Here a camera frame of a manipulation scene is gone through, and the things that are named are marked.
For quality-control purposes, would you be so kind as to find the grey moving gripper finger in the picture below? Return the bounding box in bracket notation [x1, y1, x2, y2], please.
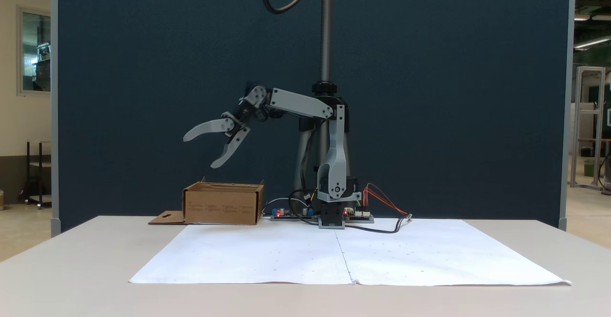
[211, 126, 252, 169]

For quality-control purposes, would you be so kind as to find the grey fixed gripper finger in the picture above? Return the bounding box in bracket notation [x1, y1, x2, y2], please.
[183, 118, 237, 142]

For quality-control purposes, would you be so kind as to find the brown cardboard box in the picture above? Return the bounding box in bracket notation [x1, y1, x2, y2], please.
[148, 177, 266, 226]

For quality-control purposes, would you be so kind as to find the blue circuit board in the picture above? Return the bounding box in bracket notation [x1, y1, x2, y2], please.
[270, 206, 316, 221]

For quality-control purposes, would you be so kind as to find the dark blue partition panel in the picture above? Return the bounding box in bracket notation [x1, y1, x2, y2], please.
[50, 0, 576, 235]

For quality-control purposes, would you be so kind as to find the white paper sheet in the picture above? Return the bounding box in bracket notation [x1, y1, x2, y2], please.
[129, 224, 356, 285]
[334, 219, 572, 287]

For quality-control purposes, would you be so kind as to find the grey circuit board red LED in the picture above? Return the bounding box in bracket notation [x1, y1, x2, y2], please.
[344, 207, 375, 223]

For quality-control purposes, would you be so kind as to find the black shelf cart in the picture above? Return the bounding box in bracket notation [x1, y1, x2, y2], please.
[21, 140, 52, 209]

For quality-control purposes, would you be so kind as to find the thin white cable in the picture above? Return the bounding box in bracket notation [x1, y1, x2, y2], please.
[261, 197, 311, 215]

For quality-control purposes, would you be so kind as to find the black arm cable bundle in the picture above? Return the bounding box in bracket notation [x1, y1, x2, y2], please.
[288, 188, 319, 221]

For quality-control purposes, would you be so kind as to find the black camera stand metal pole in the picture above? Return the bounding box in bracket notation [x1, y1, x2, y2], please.
[293, 0, 352, 193]

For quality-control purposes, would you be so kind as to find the black and red power cable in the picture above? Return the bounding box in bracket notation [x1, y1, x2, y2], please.
[344, 182, 413, 234]

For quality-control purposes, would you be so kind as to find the framed wall window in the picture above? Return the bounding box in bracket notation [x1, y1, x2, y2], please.
[17, 6, 52, 96]

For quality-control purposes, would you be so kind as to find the aluminium frame rack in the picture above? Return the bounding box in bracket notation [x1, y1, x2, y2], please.
[570, 66, 608, 190]

